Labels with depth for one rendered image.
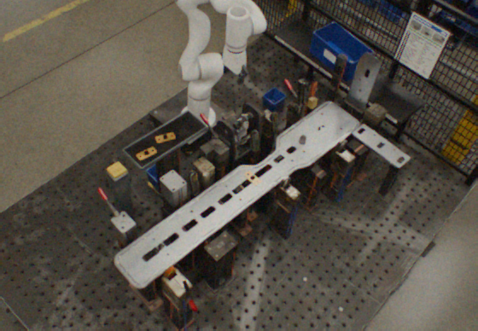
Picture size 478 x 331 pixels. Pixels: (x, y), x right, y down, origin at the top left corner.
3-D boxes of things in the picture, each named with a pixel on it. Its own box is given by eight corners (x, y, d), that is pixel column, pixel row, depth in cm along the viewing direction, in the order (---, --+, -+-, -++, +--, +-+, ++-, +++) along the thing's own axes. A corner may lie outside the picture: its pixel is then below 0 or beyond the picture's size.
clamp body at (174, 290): (181, 339, 224) (178, 304, 195) (160, 313, 230) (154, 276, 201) (200, 322, 228) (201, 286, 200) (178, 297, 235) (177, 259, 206)
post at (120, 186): (125, 235, 252) (114, 182, 217) (116, 224, 255) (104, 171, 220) (138, 225, 255) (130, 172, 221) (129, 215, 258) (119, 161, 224)
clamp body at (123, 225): (129, 276, 239) (120, 237, 211) (114, 259, 244) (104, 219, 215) (147, 264, 243) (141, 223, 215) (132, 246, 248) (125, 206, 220)
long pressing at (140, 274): (142, 298, 203) (142, 296, 202) (108, 258, 213) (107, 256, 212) (363, 124, 267) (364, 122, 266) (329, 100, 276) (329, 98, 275)
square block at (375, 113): (360, 161, 289) (378, 118, 261) (348, 153, 292) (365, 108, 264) (369, 154, 293) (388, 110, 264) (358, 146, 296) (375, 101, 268)
